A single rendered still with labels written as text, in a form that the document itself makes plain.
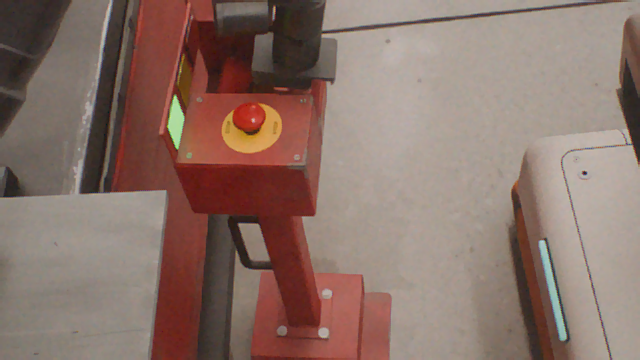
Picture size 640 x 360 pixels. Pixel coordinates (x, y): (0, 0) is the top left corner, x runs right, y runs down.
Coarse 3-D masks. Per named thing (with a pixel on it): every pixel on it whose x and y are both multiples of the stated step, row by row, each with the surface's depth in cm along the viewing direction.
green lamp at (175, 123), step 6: (174, 102) 100; (174, 108) 100; (180, 108) 102; (174, 114) 100; (180, 114) 102; (174, 120) 100; (180, 120) 102; (168, 126) 98; (174, 126) 100; (180, 126) 102; (174, 132) 100; (180, 132) 102; (174, 138) 100
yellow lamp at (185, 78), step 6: (186, 66) 104; (180, 72) 102; (186, 72) 104; (180, 78) 102; (186, 78) 104; (192, 78) 107; (180, 84) 102; (186, 84) 104; (180, 90) 102; (186, 90) 105; (186, 96) 105; (186, 102) 105
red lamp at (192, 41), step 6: (192, 18) 107; (192, 24) 107; (192, 30) 107; (192, 36) 107; (198, 36) 109; (186, 42) 104; (192, 42) 107; (198, 42) 110; (192, 48) 107; (192, 54) 107; (192, 60) 107
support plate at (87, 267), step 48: (144, 192) 73; (0, 240) 72; (48, 240) 72; (96, 240) 71; (144, 240) 71; (0, 288) 70; (48, 288) 69; (96, 288) 69; (144, 288) 68; (0, 336) 67; (48, 336) 67; (96, 336) 67; (144, 336) 66
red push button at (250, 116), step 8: (248, 104) 101; (256, 104) 102; (240, 112) 101; (248, 112) 101; (256, 112) 101; (264, 112) 101; (232, 120) 101; (240, 120) 100; (248, 120) 100; (256, 120) 100; (264, 120) 101; (240, 128) 100; (248, 128) 100; (256, 128) 100
